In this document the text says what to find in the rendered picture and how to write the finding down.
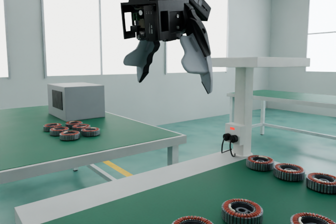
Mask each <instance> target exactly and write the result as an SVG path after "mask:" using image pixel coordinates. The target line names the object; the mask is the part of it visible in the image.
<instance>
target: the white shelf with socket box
mask: <svg viewBox="0 0 336 224"><path fill-rule="evenodd" d="M211 61H212V67H228V68H235V96H234V122H229V123H226V124H225V134H224V135H223V141H222V144H221V153H225V152H227V151H230V153H231V156H232V157H237V158H247V157H249V156H252V155H253V153H252V152H251V140H252V111H253V83H254V68H283V67H310V62H311V58H299V57H211ZM224 141H225V142H228V143H229V149H228V150H226V151H223V144H224ZM231 144H233V151H232V148H231Z"/></svg>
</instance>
